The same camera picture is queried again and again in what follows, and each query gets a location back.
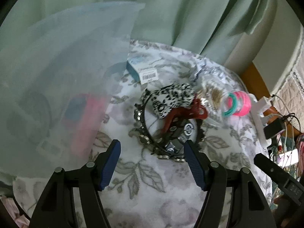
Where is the pink hair tie roll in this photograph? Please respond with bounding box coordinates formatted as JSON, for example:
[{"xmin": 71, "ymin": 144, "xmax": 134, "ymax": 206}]
[{"xmin": 227, "ymin": 90, "xmax": 252, "ymax": 117}]

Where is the black studded headband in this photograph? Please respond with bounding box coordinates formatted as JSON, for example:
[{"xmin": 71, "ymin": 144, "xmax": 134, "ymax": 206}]
[{"xmin": 129, "ymin": 101, "xmax": 205, "ymax": 163}]

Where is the black charger adapter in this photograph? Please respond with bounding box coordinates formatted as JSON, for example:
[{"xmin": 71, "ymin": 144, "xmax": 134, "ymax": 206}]
[{"xmin": 263, "ymin": 117, "xmax": 285, "ymax": 139}]

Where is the bag of cotton swabs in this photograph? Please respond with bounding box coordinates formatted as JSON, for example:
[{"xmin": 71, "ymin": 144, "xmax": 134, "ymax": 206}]
[{"xmin": 191, "ymin": 65, "xmax": 231, "ymax": 127}]

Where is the small white medicine box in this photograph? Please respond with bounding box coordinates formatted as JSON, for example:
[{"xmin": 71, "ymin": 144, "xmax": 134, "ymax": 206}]
[{"xmin": 126, "ymin": 57, "xmax": 159, "ymax": 84}]

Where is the floral white blanket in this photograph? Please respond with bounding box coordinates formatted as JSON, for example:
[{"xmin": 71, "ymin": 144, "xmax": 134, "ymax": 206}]
[{"xmin": 11, "ymin": 39, "xmax": 274, "ymax": 228}]

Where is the green curtain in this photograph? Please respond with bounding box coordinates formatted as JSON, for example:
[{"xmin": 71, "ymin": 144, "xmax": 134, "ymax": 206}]
[{"xmin": 1, "ymin": 0, "xmax": 270, "ymax": 64}]

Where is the black toy car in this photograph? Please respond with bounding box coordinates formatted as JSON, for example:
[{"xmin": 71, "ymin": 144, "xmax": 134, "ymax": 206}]
[{"xmin": 164, "ymin": 118, "xmax": 198, "ymax": 154}]

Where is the leopard print scrunchie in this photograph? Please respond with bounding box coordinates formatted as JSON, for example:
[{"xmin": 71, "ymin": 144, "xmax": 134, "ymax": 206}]
[{"xmin": 140, "ymin": 83, "xmax": 195, "ymax": 118}]

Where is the clear plastic storage bin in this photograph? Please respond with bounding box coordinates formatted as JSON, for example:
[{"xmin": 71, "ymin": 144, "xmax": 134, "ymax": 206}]
[{"xmin": 1, "ymin": 2, "xmax": 144, "ymax": 178}]

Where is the red hair claw clip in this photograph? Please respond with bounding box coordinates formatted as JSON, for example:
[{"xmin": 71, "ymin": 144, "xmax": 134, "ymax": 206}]
[{"xmin": 162, "ymin": 98, "xmax": 208, "ymax": 134}]

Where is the beige quilted sofa cover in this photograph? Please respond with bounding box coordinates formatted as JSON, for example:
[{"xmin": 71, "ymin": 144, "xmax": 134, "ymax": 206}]
[{"xmin": 274, "ymin": 52, "xmax": 303, "ymax": 133}]

